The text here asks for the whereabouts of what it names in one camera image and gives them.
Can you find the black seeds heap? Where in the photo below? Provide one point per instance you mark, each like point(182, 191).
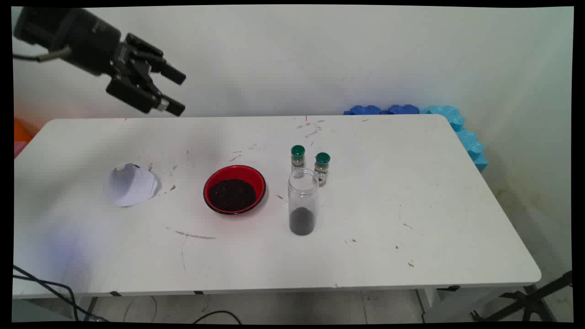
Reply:
point(232, 195)

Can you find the dark blue foam mat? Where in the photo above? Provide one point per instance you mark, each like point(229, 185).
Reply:
point(403, 109)
point(363, 110)

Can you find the white table leg frame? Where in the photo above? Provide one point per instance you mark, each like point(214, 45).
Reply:
point(457, 306)

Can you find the clear plastic jar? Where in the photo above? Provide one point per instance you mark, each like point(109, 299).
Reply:
point(302, 201)

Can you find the black tripod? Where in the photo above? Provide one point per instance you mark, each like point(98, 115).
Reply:
point(530, 301)

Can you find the white paper funnel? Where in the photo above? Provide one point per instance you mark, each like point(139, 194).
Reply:
point(130, 187)

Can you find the red bowl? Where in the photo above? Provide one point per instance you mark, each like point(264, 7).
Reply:
point(235, 172)

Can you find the orange box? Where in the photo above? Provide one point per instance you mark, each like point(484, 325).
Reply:
point(20, 130)

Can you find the green-capped spice bottle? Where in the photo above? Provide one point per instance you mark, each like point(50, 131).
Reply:
point(322, 164)
point(297, 153)

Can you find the pink box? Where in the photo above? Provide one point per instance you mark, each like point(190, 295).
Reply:
point(19, 148)

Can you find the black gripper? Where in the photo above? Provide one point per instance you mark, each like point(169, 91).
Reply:
point(77, 36)

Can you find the light blue foam mat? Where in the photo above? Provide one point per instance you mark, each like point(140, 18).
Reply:
point(461, 132)

